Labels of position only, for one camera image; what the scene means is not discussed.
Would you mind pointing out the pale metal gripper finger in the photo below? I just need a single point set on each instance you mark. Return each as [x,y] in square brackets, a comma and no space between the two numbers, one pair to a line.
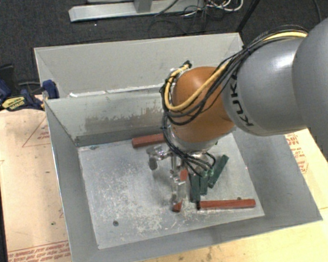
[179,189]
[156,153]

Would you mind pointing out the dark green flat block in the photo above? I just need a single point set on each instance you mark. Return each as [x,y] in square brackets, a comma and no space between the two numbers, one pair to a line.
[219,168]

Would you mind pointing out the grey metal bin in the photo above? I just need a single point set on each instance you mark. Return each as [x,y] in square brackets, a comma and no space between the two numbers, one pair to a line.
[121,198]

